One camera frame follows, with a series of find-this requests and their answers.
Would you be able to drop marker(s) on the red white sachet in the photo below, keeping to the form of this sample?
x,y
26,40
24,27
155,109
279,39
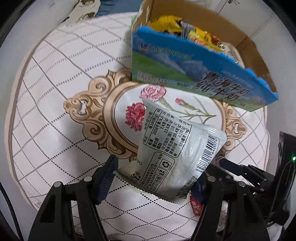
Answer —
x,y
196,206

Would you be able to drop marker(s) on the grey white snack packet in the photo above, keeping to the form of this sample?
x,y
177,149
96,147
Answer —
x,y
172,154

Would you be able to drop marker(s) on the long yellow snack bag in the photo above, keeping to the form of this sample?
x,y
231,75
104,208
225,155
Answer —
x,y
200,37

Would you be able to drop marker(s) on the white wafer packet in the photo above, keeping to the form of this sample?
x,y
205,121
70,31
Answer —
x,y
232,52

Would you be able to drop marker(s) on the bear print pillow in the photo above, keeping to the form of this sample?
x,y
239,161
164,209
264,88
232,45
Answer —
x,y
83,10

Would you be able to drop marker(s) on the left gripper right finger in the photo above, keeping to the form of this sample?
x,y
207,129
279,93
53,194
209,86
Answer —
x,y
244,220

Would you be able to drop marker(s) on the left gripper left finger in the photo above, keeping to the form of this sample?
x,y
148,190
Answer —
x,y
54,220

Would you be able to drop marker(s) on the blue bed sheet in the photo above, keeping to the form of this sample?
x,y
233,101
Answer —
x,y
118,6

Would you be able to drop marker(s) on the small yellow snack bag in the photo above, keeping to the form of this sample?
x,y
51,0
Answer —
x,y
167,24

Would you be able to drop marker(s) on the cardboard milk box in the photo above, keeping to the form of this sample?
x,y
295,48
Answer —
x,y
173,61

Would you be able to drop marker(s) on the white patterned bed quilt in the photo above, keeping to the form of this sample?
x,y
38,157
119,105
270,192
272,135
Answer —
x,y
75,104

